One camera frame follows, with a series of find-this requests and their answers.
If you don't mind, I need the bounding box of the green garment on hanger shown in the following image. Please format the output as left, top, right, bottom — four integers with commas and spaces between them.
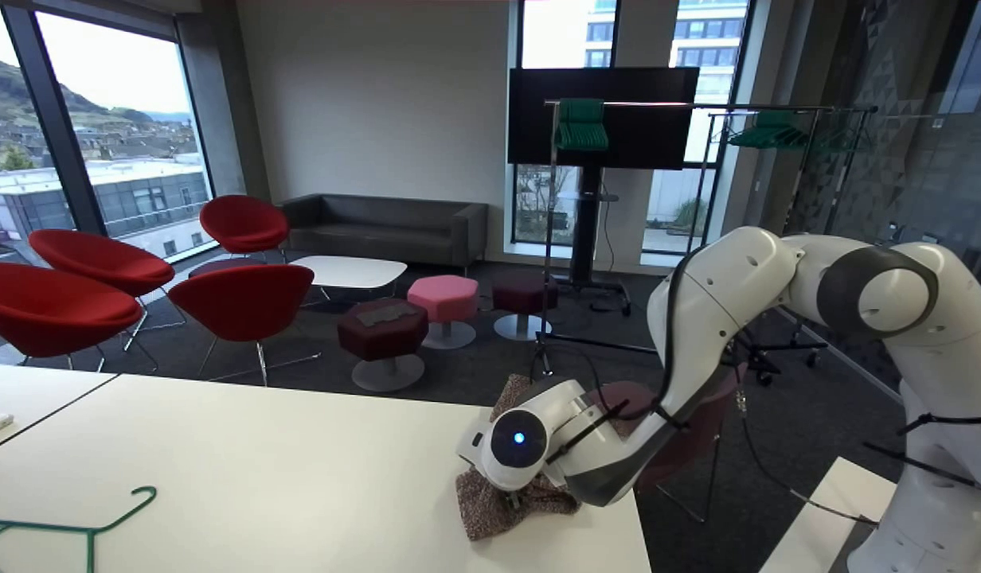
727, 110, 815, 154
551, 97, 612, 155

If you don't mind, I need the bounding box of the long white table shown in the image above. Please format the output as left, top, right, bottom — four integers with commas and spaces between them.
0, 372, 656, 573

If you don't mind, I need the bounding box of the black rolling clothes rack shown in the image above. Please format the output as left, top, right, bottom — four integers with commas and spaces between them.
702, 102, 886, 389

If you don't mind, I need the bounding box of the pink hexagonal stool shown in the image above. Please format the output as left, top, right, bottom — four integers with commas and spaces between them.
404, 273, 480, 354

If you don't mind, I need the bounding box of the dark grey sofa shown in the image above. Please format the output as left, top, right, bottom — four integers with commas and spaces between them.
280, 192, 490, 271

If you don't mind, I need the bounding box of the white adjoining table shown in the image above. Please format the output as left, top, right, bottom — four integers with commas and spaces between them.
0, 359, 120, 458

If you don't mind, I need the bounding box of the maroon chair with metal legs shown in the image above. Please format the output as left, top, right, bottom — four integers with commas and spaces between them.
558, 364, 741, 530

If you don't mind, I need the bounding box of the metal rolling clothes rack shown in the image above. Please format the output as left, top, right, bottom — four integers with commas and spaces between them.
528, 97, 715, 391

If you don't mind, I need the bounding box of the black flat screen television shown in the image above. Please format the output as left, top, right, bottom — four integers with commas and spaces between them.
505, 63, 702, 172

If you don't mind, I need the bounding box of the brown knitted clothing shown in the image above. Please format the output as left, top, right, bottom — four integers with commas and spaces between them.
451, 368, 589, 544

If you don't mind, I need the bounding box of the red shell lounge chair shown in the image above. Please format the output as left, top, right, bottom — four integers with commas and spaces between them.
197, 194, 293, 258
26, 226, 177, 354
164, 262, 314, 389
0, 262, 147, 368

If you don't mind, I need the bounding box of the white robot base table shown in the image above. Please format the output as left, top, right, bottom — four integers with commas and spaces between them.
758, 455, 902, 573

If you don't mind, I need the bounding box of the green wire clothes hanger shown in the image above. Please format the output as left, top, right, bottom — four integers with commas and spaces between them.
0, 485, 160, 573

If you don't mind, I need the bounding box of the black television floor stand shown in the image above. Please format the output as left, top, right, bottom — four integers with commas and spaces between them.
567, 163, 635, 314

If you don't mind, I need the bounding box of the white low coffee table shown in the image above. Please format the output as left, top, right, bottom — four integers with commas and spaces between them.
290, 251, 411, 301

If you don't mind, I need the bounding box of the maroon hexagonal stool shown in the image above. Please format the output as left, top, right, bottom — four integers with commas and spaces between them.
490, 278, 565, 344
335, 301, 431, 394

